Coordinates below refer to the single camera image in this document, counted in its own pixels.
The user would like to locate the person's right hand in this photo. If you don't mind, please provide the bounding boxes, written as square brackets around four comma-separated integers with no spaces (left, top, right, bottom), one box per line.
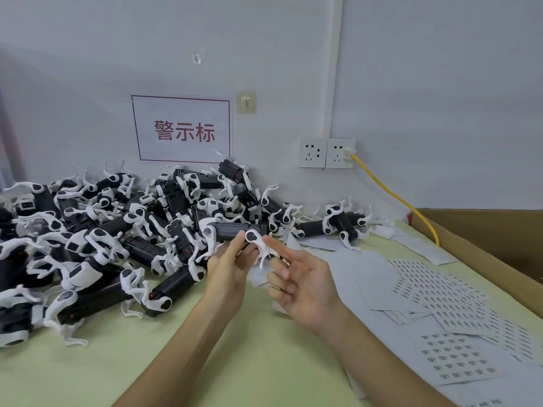
[262,235,354,336]

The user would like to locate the person's left hand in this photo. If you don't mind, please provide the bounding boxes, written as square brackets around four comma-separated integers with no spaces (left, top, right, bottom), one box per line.
[202,230,264,313]

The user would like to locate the black handheld device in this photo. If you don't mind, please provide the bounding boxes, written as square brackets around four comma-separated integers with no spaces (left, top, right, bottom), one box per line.
[199,220,281,269]

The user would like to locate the person's left forearm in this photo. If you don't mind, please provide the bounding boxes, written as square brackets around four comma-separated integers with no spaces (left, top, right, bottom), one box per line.
[111,298,233,407]

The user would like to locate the person's right forearm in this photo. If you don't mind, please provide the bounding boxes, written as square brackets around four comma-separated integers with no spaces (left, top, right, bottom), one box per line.
[326,311,460,407]

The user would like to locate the white sign with red border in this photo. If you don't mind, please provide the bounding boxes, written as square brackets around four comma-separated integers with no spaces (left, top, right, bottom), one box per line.
[131,95,232,162]

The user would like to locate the pile of black-and-white gadgets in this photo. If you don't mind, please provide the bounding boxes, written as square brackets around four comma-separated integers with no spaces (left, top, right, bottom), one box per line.
[0,149,376,349]

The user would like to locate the sheet of printed labels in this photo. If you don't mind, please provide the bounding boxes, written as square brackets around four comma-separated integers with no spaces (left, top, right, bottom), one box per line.
[419,332,504,387]
[479,308,543,364]
[389,258,489,312]
[424,297,512,336]

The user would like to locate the brown cardboard box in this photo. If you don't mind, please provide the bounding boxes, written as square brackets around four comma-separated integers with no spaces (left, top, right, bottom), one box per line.
[408,208,543,308]

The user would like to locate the white wall socket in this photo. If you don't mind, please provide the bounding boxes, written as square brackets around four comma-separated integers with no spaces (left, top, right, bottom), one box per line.
[296,137,328,168]
[325,138,356,170]

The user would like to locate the square beige wall hook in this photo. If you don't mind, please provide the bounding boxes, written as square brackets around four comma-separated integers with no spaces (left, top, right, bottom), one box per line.
[236,91,257,115]

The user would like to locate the yellow cable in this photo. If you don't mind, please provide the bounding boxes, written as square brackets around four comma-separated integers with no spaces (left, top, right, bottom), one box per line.
[350,153,441,247]

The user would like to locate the white wall cable conduit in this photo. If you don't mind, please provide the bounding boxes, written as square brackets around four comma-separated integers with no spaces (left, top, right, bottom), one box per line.
[322,0,344,140]

